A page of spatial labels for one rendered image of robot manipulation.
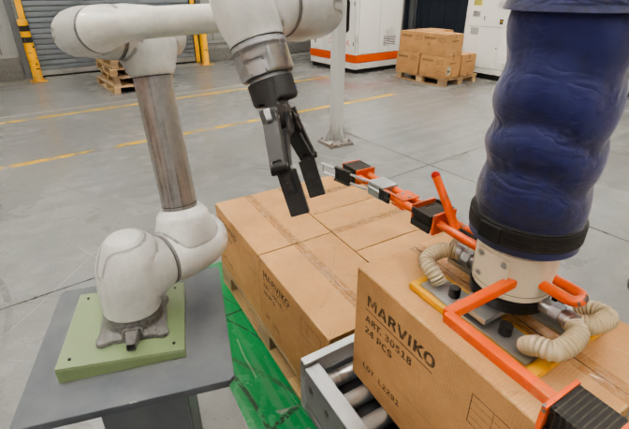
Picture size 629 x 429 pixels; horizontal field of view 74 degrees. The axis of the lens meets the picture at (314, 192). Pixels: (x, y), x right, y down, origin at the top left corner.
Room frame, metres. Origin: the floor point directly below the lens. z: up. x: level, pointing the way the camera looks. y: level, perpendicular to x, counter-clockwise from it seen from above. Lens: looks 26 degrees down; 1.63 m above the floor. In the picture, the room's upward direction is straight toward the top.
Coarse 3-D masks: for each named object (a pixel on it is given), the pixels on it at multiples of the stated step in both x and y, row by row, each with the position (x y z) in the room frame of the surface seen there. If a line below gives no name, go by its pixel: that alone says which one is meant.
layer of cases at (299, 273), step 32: (352, 192) 2.24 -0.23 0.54; (224, 224) 1.99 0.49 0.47; (256, 224) 1.87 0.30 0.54; (288, 224) 1.87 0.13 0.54; (320, 224) 1.87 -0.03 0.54; (352, 224) 1.87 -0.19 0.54; (384, 224) 1.87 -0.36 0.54; (224, 256) 2.05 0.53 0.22; (256, 256) 1.60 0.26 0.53; (288, 256) 1.58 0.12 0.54; (320, 256) 1.58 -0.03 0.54; (352, 256) 1.58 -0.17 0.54; (384, 256) 1.58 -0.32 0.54; (256, 288) 1.63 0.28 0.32; (288, 288) 1.35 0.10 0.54; (320, 288) 1.35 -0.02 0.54; (352, 288) 1.35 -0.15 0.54; (288, 320) 1.34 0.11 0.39; (320, 320) 1.17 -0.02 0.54; (352, 320) 1.17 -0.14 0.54; (288, 352) 1.35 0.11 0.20
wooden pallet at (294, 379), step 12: (228, 276) 2.00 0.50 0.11; (240, 288) 1.85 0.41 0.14; (240, 300) 1.90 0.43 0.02; (252, 312) 1.80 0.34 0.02; (252, 324) 1.72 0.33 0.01; (264, 324) 1.58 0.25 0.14; (264, 336) 1.58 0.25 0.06; (276, 348) 1.54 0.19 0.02; (276, 360) 1.47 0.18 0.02; (288, 372) 1.40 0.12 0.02; (300, 396) 1.27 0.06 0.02
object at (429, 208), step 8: (424, 200) 1.02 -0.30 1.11; (432, 200) 1.04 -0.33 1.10; (440, 200) 1.03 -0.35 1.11; (416, 208) 0.99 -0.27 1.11; (424, 208) 1.00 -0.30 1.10; (432, 208) 1.00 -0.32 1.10; (440, 208) 1.00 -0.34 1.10; (456, 208) 0.99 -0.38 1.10; (416, 216) 0.99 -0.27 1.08; (424, 216) 0.96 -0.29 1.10; (432, 216) 0.94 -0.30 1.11; (440, 216) 0.95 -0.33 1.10; (416, 224) 0.98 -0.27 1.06; (424, 224) 0.96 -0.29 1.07; (432, 224) 0.94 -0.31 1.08; (432, 232) 0.94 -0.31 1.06; (440, 232) 0.95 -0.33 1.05
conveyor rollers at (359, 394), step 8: (344, 368) 0.95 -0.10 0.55; (352, 368) 0.95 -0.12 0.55; (336, 376) 0.93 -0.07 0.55; (344, 376) 0.93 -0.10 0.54; (352, 376) 0.94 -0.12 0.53; (336, 384) 0.91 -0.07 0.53; (352, 392) 0.86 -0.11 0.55; (360, 392) 0.86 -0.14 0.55; (368, 392) 0.87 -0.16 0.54; (352, 400) 0.84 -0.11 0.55; (360, 400) 0.85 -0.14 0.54; (368, 400) 0.86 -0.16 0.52; (368, 416) 0.79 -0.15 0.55; (376, 416) 0.79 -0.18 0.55; (384, 416) 0.79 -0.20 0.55; (368, 424) 0.76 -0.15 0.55; (376, 424) 0.77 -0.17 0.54; (384, 424) 0.77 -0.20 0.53
